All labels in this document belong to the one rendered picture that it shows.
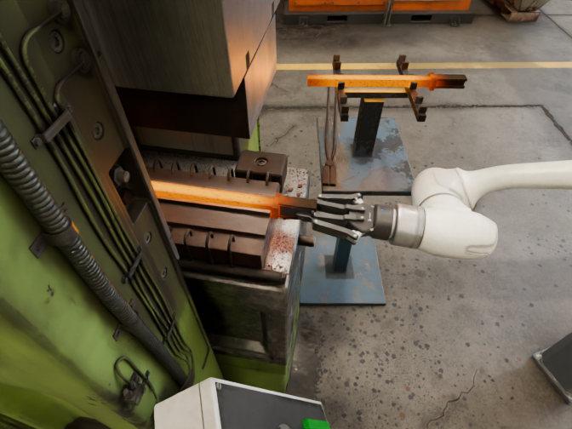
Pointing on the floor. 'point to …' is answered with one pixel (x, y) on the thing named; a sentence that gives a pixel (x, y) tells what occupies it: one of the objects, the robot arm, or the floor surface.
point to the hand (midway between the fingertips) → (296, 208)
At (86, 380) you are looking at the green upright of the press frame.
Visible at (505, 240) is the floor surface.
